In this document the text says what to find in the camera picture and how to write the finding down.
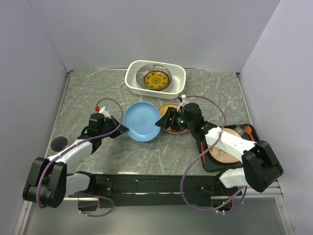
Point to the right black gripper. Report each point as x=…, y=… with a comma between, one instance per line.
x=165, y=122

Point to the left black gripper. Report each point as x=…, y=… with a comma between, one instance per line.
x=121, y=130

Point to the blue plate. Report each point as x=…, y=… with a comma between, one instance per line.
x=140, y=118

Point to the yellow patterned brown-rimmed plate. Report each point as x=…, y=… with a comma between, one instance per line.
x=157, y=80

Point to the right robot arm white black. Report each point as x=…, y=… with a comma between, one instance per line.
x=260, y=166

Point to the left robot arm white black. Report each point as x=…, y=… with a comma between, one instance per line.
x=48, y=181

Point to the yellow woven plate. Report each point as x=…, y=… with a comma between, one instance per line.
x=164, y=108

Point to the pink plate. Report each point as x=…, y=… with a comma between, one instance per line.
x=174, y=132

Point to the white perforated plastic basket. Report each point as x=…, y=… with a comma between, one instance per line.
x=175, y=88

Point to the orange plastic fork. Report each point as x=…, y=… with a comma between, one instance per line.
x=202, y=150

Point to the peach plate with bird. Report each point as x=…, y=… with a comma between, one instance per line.
x=222, y=156

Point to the clear plastic cup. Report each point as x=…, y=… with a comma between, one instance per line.
x=241, y=127

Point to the orange plastic spoon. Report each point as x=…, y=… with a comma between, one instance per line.
x=248, y=131

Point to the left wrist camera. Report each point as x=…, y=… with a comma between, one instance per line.
x=103, y=110

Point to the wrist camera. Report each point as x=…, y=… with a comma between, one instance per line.
x=182, y=101
x=103, y=110

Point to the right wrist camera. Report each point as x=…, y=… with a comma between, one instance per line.
x=182, y=101

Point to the black base frame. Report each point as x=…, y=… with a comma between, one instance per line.
x=156, y=190

